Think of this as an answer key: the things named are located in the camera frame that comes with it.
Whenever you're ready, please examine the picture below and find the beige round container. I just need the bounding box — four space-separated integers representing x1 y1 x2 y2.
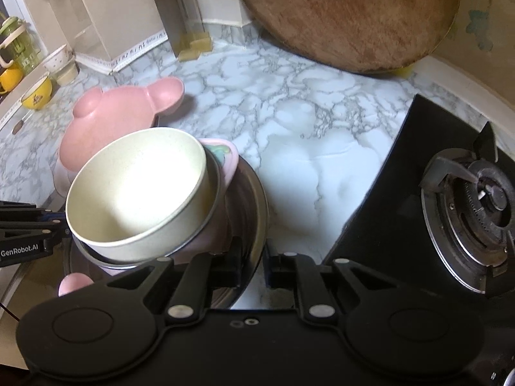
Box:
56 61 78 86

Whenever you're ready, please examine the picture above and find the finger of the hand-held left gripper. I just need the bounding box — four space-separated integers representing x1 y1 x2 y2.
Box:
0 200 67 226
0 226 69 247

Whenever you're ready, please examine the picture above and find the large stainless steel bowl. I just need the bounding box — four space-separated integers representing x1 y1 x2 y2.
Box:
62 157 269 310

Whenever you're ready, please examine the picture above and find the yellow enamel cup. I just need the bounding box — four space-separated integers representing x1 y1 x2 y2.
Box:
20 76 54 110

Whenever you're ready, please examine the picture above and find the cream plastic bowl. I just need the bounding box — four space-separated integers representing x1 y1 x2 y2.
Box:
65 127 208 264

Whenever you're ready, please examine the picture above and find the white music note edge strip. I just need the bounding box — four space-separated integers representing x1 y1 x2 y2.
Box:
0 30 169 131

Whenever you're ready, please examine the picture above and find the green plant wall sticker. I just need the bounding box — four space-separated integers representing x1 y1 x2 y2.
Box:
467 0 495 51

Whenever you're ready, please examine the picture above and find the pink steel bowl with handles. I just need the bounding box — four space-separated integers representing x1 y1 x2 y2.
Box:
58 137 240 297

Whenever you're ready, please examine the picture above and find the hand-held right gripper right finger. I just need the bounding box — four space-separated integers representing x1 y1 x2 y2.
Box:
263 241 393 324

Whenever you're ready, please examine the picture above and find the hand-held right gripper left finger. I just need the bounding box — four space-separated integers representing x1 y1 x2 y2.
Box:
107 238 244 324

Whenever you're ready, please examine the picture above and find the round wooden cutting board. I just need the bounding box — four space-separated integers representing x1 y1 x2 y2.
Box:
229 0 461 74

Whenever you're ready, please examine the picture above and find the yellow mug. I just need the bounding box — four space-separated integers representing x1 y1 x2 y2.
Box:
0 68 24 95

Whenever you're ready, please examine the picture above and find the clear knife holder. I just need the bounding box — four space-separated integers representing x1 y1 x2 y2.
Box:
161 0 204 55

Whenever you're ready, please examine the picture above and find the pink bear-shaped plate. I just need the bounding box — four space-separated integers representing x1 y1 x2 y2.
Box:
59 76 186 173

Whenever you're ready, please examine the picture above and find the black gas stove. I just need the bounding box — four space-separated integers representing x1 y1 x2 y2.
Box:
322 94 515 386

